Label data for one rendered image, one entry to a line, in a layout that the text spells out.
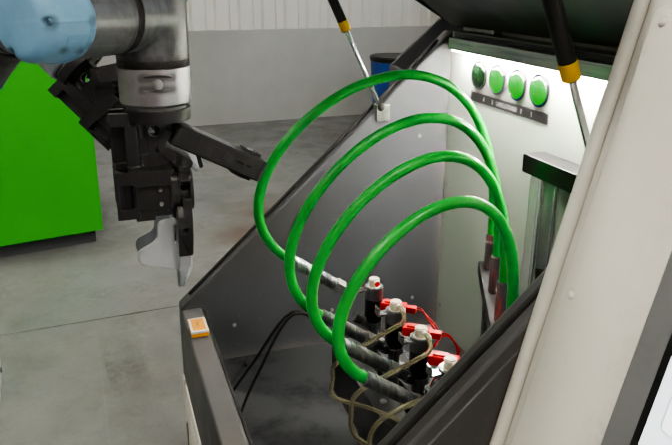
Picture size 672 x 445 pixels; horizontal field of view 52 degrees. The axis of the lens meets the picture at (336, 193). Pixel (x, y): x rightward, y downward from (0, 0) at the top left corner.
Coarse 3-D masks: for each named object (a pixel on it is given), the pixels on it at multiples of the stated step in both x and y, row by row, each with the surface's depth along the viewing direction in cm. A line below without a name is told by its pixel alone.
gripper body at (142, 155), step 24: (120, 120) 71; (144, 120) 70; (168, 120) 71; (120, 144) 73; (144, 144) 73; (168, 144) 76; (120, 168) 73; (144, 168) 73; (168, 168) 73; (120, 192) 72; (144, 192) 73; (168, 192) 74; (192, 192) 74; (120, 216) 72; (144, 216) 73
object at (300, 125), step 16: (368, 80) 93; (384, 80) 94; (432, 80) 96; (448, 80) 97; (336, 96) 92; (464, 96) 99; (320, 112) 92; (304, 128) 92; (480, 128) 101; (288, 144) 92; (272, 160) 92; (256, 192) 93; (256, 208) 93; (256, 224) 94; (272, 240) 96
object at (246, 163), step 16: (176, 128) 73; (192, 128) 75; (176, 144) 73; (192, 144) 74; (208, 144) 74; (224, 144) 75; (208, 160) 75; (224, 160) 76; (240, 160) 76; (256, 160) 77; (240, 176) 78; (256, 176) 78
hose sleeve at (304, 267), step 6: (300, 258) 98; (300, 264) 98; (306, 264) 98; (300, 270) 98; (306, 270) 98; (324, 276) 100; (330, 276) 100; (324, 282) 100; (330, 282) 100; (336, 282) 101; (330, 288) 101
